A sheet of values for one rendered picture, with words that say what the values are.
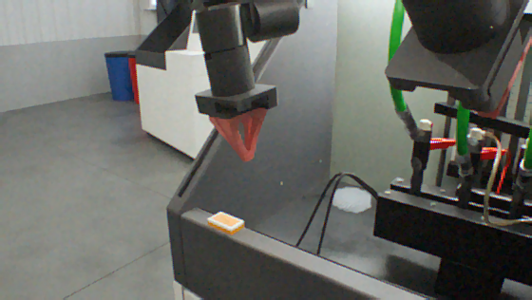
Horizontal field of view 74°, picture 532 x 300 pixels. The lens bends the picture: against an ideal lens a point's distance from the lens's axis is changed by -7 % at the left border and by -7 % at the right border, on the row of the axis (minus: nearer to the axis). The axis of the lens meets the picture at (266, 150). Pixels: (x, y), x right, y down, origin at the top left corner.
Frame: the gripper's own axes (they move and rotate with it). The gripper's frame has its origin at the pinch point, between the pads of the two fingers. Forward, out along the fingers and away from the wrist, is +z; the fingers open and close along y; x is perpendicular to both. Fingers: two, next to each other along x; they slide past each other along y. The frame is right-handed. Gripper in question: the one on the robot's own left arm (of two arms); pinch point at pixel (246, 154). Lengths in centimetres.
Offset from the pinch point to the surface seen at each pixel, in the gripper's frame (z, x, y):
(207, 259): 18.4, 6.2, 8.5
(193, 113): 64, -121, 247
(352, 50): -4, -51, 19
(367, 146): 21, -48, 15
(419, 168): 10.0, -24.4, -12.1
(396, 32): -13.7, -12.3, -16.4
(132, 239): 101, -20, 170
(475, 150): 6.4, -27.3, -20.1
